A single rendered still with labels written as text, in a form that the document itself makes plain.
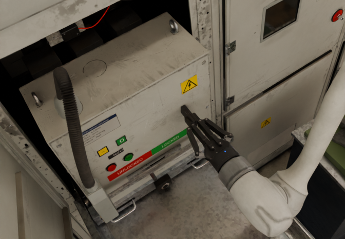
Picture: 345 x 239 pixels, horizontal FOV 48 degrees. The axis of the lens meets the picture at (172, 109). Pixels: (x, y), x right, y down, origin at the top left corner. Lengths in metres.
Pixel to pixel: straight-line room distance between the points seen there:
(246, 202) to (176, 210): 0.48
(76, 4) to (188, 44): 0.34
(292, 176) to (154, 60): 0.50
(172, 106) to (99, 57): 0.25
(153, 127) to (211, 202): 0.41
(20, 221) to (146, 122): 0.42
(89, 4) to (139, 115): 0.33
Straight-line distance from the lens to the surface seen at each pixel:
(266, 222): 0.98
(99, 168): 1.18
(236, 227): 1.39
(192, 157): 1.42
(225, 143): 1.09
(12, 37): 0.94
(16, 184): 1.16
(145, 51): 1.11
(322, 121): 1.03
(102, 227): 1.45
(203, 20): 1.21
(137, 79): 1.04
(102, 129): 1.05
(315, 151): 1.08
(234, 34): 1.31
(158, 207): 1.43
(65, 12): 0.95
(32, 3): 0.89
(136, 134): 1.14
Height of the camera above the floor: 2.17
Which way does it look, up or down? 54 degrees down
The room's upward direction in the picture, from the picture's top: 11 degrees counter-clockwise
